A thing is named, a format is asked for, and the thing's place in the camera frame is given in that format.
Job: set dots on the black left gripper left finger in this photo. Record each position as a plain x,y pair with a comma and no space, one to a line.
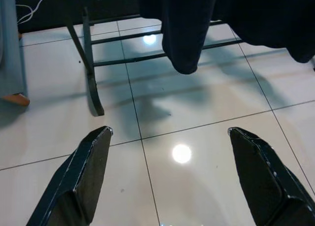
81,181

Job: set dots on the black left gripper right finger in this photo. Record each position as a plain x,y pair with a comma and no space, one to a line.
265,186

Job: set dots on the navy blue garment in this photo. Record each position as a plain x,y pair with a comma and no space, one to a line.
182,39

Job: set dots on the black metal clothes rack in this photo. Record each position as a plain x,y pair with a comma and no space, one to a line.
92,93

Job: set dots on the grey upholstered ottoman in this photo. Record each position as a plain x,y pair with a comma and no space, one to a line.
9,51

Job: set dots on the black garment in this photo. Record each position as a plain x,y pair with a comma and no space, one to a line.
270,19

